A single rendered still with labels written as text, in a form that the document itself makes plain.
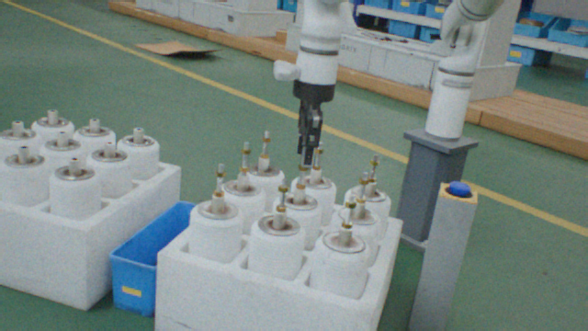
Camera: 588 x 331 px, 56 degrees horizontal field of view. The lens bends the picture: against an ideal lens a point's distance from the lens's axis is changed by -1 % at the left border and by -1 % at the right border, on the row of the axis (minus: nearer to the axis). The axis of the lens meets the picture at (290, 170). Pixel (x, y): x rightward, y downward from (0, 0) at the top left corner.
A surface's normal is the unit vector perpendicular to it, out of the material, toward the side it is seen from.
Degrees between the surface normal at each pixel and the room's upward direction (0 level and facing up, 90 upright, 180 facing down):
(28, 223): 90
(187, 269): 90
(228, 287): 90
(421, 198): 90
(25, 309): 0
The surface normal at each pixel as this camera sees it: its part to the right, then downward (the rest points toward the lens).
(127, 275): -0.29, 0.34
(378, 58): -0.72, 0.16
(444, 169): -0.04, 0.35
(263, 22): 0.68, 0.33
